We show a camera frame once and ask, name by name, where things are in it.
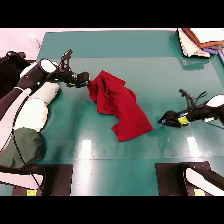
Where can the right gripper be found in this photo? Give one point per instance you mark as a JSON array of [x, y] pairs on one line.
[[172, 119]]

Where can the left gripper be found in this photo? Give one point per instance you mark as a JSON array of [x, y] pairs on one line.
[[81, 80]]

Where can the red T-shirt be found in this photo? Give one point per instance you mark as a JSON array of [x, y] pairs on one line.
[[125, 110]]

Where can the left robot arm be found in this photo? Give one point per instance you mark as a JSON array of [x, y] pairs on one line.
[[31, 79]]

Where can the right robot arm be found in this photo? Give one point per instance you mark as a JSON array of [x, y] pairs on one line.
[[201, 113]]

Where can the black garment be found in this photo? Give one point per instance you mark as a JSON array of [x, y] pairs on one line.
[[10, 71]]

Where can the cream white garment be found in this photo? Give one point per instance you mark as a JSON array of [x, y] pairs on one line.
[[190, 45]]

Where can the blue garment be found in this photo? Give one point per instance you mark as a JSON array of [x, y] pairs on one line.
[[215, 50]]

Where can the orange brown garment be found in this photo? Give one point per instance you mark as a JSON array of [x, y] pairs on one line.
[[206, 43]]

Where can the green garment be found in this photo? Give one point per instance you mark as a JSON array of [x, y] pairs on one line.
[[23, 146]]

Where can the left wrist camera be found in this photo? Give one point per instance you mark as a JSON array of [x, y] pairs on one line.
[[67, 57]]

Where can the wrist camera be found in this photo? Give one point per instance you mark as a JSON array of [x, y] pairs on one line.
[[190, 98], [67, 57]]

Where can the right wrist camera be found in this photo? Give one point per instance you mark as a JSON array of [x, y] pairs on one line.
[[190, 98]]

